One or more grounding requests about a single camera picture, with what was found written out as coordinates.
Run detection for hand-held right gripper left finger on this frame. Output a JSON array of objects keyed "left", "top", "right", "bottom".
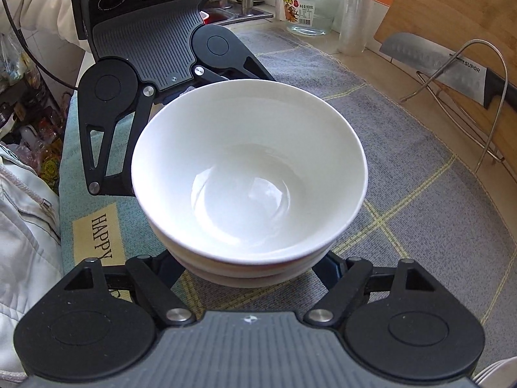
[{"left": 62, "top": 250, "right": 198, "bottom": 330}]

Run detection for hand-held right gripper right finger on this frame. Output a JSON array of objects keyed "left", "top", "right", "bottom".
[{"left": 303, "top": 251, "right": 438, "bottom": 327}]

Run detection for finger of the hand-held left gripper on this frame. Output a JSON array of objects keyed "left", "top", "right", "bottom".
[
  {"left": 79, "top": 85, "right": 158, "bottom": 198},
  {"left": 193, "top": 41, "right": 279, "bottom": 85}
]

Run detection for steel sink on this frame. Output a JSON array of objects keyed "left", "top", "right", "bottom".
[{"left": 202, "top": 6, "right": 275, "bottom": 25}]

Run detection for clear glass jar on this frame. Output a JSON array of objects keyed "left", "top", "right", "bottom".
[{"left": 283, "top": 0, "right": 338, "bottom": 36}]

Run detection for grey checked mat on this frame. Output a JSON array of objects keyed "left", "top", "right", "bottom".
[{"left": 58, "top": 24, "right": 517, "bottom": 388}]

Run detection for white jacket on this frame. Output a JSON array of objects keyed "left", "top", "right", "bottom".
[{"left": 0, "top": 143, "right": 65, "bottom": 378}]

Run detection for stack of clear plastic cups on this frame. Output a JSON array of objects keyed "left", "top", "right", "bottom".
[{"left": 339, "top": 0, "right": 378, "bottom": 55}]

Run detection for bamboo cutting board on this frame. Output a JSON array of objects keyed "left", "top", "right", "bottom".
[{"left": 374, "top": 0, "right": 517, "bottom": 158}]

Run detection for black cable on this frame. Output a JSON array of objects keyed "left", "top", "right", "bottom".
[{"left": 0, "top": 0, "right": 79, "bottom": 92}]

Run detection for black-handled kitchen knife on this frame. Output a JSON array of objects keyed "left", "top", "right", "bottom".
[{"left": 379, "top": 32, "right": 517, "bottom": 110}]

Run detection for metal wire rack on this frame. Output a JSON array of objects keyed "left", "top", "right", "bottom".
[{"left": 400, "top": 39, "right": 510, "bottom": 174}]

